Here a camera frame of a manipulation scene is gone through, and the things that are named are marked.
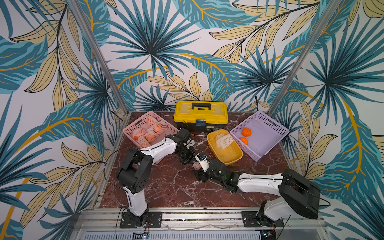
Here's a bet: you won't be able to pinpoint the left aluminium frame post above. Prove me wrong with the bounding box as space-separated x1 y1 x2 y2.
68 0 129 116

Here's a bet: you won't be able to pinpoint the purple plastic basket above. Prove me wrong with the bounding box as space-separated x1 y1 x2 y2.
230 111 289 162

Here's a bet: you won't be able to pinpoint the yellow oval tray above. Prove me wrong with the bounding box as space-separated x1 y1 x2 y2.
207 130 243 166

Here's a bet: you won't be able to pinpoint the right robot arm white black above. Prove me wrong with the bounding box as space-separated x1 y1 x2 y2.
194 155 321 226

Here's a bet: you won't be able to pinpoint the aluminium frame post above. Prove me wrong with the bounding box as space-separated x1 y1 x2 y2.
68 0 129 116
267 0 342 117

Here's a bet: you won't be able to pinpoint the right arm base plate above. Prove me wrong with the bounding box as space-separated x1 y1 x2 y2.
241 211 284 228

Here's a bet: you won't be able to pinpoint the right aluminium frame post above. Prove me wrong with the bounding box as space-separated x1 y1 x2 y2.
267 0 342 117

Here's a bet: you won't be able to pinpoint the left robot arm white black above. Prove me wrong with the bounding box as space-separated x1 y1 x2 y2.
117 128 196 218

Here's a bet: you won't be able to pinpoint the front aluminium rail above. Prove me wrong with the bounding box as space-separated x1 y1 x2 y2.
70 207 331 240

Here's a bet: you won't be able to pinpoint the yellow black toolbox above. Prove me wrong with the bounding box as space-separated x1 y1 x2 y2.
174 101 229 132

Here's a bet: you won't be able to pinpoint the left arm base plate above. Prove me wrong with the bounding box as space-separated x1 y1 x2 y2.
120 212 163 229

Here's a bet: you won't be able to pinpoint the pink plastic basket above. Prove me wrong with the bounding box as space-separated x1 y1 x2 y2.
123 112 179 165

